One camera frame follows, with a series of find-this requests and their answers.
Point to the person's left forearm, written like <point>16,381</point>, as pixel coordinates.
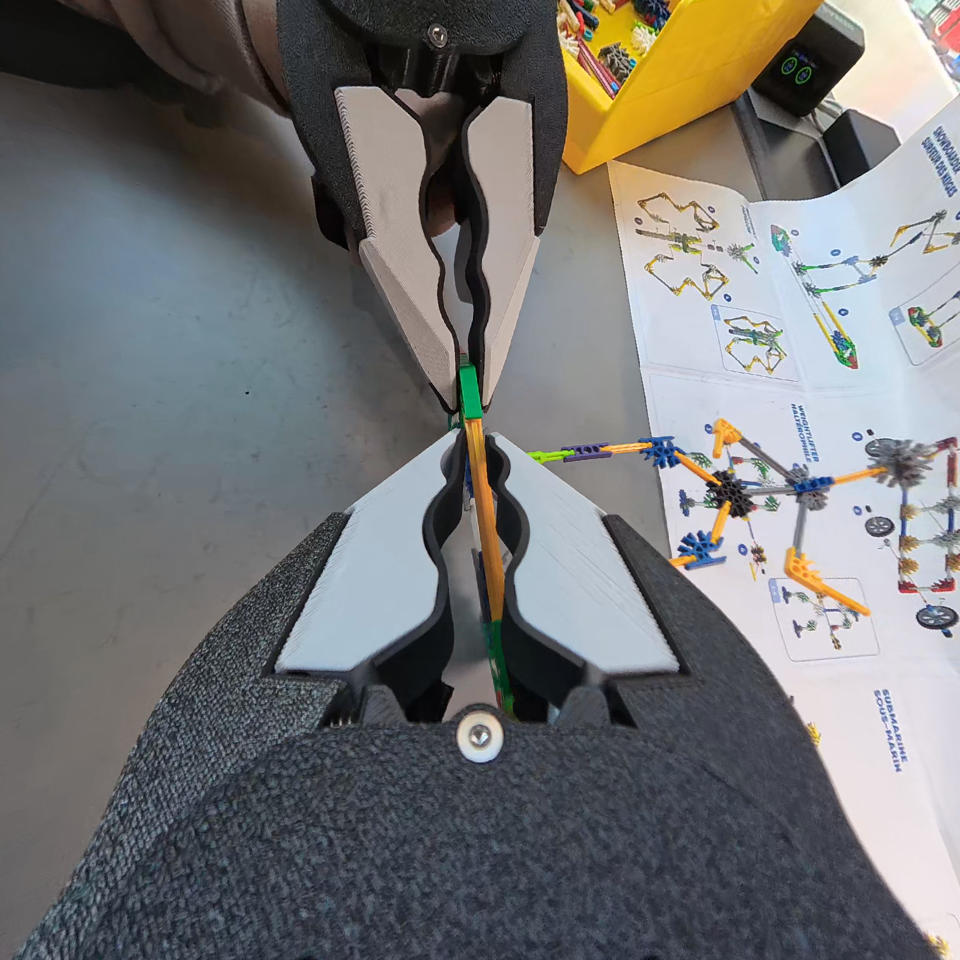
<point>150,38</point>

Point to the white folded instruction booklet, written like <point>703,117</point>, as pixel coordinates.
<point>720,375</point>

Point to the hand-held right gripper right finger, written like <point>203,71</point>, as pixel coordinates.
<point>600,600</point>

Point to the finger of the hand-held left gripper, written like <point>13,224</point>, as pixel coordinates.
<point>510,195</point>
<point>390,195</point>

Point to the black device with green display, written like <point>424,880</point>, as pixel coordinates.
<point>810,60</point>

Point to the small black box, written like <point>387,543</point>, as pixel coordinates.
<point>863,147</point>

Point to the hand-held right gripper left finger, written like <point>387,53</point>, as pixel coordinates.
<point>360,600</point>

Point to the pile of toy building pieces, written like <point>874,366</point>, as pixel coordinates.
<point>608,38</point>

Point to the yellow plastic bin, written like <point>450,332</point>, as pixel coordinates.
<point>675,113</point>

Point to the colourful toy rod model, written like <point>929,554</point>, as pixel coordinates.
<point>485,510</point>

